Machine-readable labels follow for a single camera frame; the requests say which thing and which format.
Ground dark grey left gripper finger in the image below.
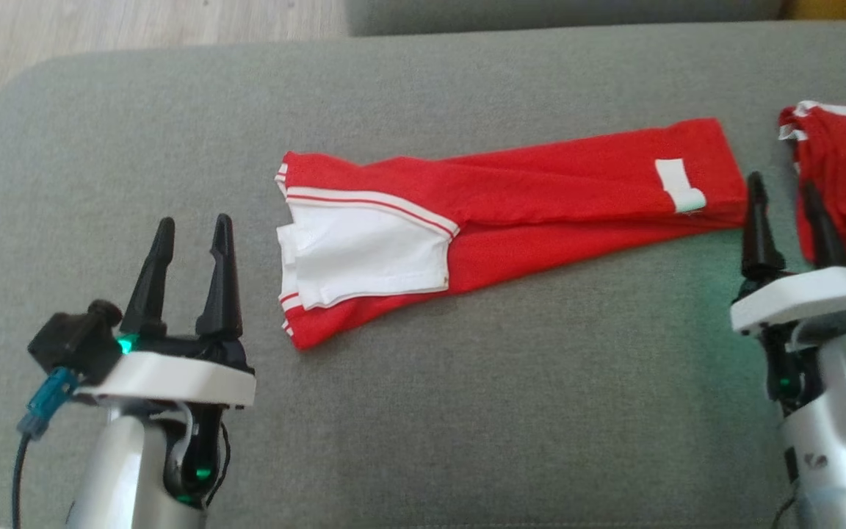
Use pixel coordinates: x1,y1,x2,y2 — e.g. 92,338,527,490
195,214,244,342
120,217,176,339

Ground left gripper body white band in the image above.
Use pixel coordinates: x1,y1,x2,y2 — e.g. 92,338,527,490
74,334,256,409

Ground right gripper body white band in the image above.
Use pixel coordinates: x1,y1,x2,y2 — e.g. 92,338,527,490
730,266,846,337

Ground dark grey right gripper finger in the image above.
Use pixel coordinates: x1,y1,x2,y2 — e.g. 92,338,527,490
741,171,787,280
801,180,846,269

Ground red white basketball jersey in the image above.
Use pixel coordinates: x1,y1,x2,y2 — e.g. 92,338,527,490
274,118,749,351

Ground large yellow sofa back cushion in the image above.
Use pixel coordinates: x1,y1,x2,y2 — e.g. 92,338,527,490
783,0,846,21

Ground wide grey sofa chaise cushion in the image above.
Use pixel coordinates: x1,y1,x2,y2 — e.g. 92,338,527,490
0,21,846,529

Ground grey sofa seat cushion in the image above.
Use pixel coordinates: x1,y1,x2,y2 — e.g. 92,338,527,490
344,0,787,37

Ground black cable with blue connector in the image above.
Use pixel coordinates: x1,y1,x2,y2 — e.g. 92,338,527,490
13,367,79,529

